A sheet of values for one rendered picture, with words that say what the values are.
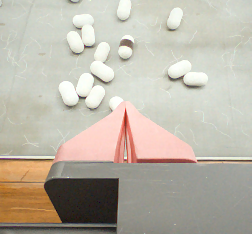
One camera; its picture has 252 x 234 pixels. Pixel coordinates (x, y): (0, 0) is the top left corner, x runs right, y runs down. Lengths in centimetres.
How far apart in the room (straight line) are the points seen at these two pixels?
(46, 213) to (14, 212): 4
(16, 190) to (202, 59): 31
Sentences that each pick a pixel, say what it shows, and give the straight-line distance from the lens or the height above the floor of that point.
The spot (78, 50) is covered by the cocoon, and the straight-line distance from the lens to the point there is 28.
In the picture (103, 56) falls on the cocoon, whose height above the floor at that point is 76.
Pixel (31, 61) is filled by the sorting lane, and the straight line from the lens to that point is 31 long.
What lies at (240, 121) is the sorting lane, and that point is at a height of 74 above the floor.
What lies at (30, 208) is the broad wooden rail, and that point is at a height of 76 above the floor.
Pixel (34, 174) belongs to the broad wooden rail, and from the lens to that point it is 25.
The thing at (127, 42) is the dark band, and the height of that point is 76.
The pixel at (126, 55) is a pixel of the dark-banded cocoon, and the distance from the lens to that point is 26.
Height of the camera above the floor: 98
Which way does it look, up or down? 76 degrees down
